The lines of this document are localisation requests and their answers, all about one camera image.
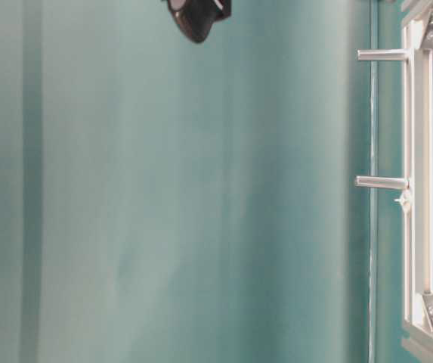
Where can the aluminium extrusion frame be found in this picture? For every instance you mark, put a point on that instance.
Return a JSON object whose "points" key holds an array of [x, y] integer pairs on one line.
{"points": [[417, 199]]}

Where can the silver metal pin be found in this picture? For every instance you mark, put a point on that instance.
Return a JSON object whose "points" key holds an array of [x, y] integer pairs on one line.
{"points": [[366, 181], [383, 55]]}

